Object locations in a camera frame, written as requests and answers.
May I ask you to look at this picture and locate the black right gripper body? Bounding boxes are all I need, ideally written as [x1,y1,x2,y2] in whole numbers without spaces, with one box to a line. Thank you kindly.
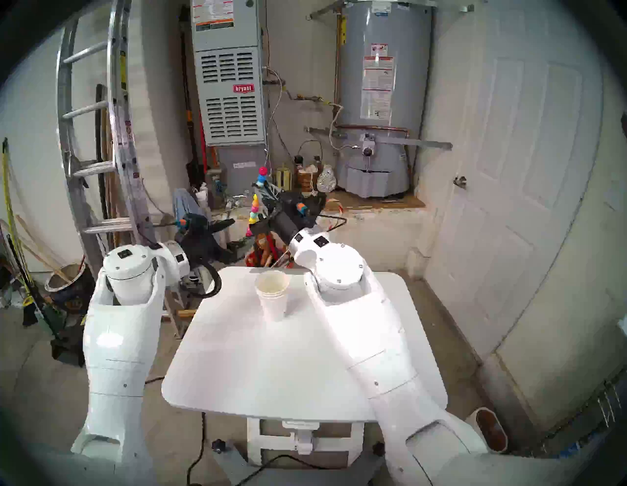
[267,194,324,241]

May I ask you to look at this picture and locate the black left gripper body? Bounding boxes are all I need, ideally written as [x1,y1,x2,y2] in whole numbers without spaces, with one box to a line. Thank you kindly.
[177,216,231,267]

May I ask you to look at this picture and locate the multicolour bead stack marker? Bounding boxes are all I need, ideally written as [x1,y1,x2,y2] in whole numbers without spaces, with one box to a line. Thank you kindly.
[246,167,270,239]

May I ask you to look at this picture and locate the light blue towel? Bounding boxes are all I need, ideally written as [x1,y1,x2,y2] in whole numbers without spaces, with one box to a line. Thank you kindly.
[172,189,216,231]

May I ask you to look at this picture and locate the red tool bucket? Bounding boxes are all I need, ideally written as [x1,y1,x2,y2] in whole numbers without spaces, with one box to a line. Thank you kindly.
[245,233,294,269]

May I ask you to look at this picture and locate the grey pvc pipe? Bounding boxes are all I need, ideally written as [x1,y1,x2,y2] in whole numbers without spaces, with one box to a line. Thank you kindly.
[206,166,228,207]

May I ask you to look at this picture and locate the black shovel orange band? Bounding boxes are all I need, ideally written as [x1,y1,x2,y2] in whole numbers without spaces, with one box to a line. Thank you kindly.
[180,20,207,186]

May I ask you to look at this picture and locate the grey bryant furnace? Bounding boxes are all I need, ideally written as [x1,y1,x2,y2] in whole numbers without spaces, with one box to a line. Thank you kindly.
[190,0,272,206]

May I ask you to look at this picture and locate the wooden heater platform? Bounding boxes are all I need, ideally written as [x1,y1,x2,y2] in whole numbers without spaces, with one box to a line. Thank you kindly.
[323,194,426,212]

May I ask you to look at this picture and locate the gas pipe yellow valve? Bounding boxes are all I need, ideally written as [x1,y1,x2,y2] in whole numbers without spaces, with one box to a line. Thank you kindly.
[286,90,343,106]

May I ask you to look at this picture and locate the flexible metal conduit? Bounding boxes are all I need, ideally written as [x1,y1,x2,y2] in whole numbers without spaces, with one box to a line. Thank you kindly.
[228,65,286,209]

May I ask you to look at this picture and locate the aluminium extension ladder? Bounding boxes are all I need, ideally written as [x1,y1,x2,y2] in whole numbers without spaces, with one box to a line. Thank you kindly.
[55,0,196,339]

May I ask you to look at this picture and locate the long tool black grip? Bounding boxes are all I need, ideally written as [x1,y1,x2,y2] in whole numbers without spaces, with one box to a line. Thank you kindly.
[95,83,121,270]

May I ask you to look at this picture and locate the dark blue ceramic pot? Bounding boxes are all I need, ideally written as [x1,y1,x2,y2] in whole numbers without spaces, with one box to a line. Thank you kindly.
[45,264,96,314]

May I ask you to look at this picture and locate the straight copper pipe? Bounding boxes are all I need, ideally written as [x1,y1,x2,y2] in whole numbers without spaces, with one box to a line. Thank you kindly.
[334,12,342,106]

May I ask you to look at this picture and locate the wooden sticks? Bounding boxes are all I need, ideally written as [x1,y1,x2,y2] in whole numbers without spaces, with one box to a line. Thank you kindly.
[15,214,74,284]

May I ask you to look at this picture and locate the black dustpan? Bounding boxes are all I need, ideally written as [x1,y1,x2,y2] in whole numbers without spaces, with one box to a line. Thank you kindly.
[51,326,86,367]

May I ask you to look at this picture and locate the green watering can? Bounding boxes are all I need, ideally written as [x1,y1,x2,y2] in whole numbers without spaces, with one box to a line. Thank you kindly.
[33,303,65,338]

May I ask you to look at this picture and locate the black broom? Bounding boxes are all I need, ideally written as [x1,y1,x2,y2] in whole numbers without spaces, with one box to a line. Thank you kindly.
[6,234,40,328]

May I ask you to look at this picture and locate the grey water heater tank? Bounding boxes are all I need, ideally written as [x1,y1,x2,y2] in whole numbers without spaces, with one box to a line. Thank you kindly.
[335,0,434,199]

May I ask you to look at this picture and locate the white grey table stand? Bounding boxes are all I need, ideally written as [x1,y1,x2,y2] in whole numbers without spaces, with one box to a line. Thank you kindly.
[214,415,387,486]

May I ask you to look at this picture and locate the yellow pole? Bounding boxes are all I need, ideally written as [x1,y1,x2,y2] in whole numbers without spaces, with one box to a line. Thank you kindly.
[1,139,23,275]

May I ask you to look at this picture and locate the white panel door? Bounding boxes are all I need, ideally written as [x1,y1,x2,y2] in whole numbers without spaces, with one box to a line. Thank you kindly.
[426,0,605,361]

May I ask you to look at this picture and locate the white two-hole pvc block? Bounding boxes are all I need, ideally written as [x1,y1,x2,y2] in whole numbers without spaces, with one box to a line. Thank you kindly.
[464,407,508,454]

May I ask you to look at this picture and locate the wicker basket with handle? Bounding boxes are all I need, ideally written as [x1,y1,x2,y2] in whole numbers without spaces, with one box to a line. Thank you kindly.
[295,141,321,193]

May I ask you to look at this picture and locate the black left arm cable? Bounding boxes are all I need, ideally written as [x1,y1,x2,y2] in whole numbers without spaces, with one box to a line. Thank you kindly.
[189,260,222,298]

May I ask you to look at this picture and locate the red tool handle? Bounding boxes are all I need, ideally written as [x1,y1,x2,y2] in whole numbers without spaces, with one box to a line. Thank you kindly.
[198,110,216,170]

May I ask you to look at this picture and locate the white flexible hose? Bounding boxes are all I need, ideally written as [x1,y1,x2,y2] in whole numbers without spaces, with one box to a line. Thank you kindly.
[328,102,365,150]

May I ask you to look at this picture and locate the long metal heater strap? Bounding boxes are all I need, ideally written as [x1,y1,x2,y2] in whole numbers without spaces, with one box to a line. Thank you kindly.
[304,126,453,150]

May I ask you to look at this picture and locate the black floor cable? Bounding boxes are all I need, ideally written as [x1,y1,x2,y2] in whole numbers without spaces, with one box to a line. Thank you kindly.
[186,413,206,486]

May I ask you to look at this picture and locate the short metal heater strap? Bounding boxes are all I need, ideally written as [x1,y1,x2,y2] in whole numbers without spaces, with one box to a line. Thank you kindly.
[306,2,475,20]

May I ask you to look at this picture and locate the white light switch plate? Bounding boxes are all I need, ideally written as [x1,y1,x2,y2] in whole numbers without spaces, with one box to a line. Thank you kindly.
[603,175,625,211]

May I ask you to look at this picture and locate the chrome wire shelf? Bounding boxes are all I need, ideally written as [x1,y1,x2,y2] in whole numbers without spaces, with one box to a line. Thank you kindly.
[539,372,627,456]

